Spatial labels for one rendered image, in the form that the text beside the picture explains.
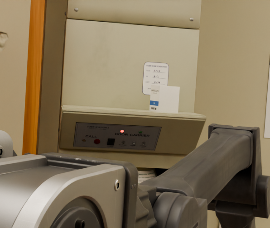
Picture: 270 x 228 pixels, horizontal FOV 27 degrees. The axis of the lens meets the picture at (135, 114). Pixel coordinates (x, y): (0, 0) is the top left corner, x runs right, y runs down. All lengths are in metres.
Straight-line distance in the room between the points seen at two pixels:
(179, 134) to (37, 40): 0.38
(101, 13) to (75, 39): 0.09
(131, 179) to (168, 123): 0.85
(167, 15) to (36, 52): 0.33
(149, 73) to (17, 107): 0.55
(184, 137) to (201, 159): 0.61
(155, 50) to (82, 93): 0.20
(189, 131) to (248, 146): 0.46
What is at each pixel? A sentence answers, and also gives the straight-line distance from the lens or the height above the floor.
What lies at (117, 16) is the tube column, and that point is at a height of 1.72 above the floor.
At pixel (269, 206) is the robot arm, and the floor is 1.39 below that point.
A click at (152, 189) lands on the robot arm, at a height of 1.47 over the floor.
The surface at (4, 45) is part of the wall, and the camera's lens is 1.78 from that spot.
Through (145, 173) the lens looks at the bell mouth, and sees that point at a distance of 1.41.
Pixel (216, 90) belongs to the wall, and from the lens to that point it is 1.85.
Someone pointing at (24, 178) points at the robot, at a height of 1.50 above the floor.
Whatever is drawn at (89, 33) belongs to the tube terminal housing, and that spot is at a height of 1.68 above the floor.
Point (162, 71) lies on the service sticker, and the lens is 1.36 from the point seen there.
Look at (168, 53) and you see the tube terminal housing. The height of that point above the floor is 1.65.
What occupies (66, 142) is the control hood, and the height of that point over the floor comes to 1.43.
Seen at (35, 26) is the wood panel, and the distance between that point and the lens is 1.25.
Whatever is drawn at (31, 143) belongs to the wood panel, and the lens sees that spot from 1.26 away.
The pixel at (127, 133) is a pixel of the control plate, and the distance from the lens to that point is 1.28.
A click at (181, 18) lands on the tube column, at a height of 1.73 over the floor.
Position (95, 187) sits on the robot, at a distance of 0.37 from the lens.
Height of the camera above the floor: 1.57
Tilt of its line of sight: 3 degrees down
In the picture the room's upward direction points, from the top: 4 degrees clockwise
